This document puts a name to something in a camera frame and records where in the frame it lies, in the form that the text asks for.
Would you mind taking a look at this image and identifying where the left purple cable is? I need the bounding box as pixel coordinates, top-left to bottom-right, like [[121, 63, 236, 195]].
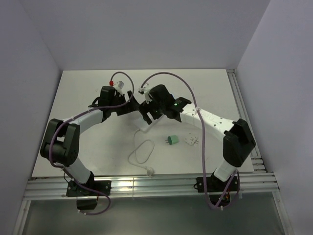
[[48, 71, 134, 215]]

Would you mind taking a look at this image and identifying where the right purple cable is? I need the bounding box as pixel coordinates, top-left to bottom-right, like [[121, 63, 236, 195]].
[[140, 72, 240, 211]]

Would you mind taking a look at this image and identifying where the white plug with switch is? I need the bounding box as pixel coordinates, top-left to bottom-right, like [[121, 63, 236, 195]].
[[183, 133, 199, 146]]

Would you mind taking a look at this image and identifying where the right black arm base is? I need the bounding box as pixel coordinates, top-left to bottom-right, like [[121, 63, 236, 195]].
[[206, 171, 240, 208]]

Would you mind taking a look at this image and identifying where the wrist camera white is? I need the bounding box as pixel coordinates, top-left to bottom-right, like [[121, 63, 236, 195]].
[[138, 83, 153, 103], [109, 80, 124, 96]]

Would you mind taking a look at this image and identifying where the purple cable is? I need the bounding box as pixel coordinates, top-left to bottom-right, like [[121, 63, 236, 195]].
[[48, 71, 134, 215], [140, 72, 240, 211]]

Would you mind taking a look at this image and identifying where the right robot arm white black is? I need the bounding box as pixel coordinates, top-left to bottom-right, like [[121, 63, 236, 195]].
[[138, 85, 256, 191]]

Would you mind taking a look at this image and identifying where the aluminium frame rail front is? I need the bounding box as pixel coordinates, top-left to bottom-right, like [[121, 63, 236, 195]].
[[23, 172, 279, 201]]

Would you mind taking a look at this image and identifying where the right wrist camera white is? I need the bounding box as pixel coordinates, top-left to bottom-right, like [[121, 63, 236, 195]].
[[138, 83, 153, 103]]

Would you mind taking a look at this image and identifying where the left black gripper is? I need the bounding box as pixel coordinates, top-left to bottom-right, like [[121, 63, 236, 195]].
[[109, 91, 139, 116]]

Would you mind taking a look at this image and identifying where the aluminium frame rail right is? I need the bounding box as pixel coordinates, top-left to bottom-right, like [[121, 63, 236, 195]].
[[226, 69, 267, 173]]

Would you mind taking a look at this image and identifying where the green plug adapter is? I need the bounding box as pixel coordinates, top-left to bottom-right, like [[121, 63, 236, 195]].
[[165, 135, 179, 145]]

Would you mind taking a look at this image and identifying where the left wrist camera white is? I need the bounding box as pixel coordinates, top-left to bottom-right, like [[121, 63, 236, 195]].
[[109, 80, 124, 96]]

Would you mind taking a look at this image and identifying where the aluminium frame rail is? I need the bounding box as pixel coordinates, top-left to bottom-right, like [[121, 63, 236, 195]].
[[23, 172, 279, 201], [226, 69, 267, 173]]

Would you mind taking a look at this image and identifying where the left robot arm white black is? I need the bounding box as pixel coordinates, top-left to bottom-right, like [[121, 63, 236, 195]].
[[40, 86, 139, 195]]

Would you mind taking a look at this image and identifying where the white colourful power strip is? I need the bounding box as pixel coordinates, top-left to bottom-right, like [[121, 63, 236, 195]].
[[138, 114, 164, 134]]

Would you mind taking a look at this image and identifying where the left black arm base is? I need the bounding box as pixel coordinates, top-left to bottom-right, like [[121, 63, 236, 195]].
[[66, 180, 112, 215]]

